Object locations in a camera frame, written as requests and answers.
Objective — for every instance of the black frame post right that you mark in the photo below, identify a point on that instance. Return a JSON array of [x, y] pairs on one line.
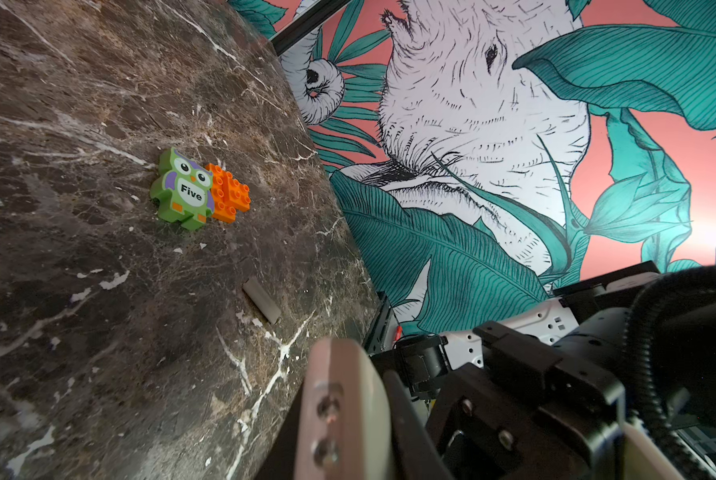
[[312, 18]]

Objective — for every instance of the orange toy brick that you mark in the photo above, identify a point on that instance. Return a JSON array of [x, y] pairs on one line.
[[229, 194]]

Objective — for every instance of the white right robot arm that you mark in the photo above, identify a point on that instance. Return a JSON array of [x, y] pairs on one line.
[[655, 332]]

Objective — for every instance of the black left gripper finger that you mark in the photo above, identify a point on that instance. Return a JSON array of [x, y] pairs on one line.
[[416, 456]]

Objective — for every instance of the grey remote control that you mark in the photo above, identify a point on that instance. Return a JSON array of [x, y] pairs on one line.
[[345, 429]]

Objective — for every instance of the grey battery cover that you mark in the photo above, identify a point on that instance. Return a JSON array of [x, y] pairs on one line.
[[262, 300]]

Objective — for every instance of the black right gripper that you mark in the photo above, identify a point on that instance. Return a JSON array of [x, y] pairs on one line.
[[530, 411]]

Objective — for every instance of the green owl puzzle piece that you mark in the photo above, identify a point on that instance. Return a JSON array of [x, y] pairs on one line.
[[183, 191]]

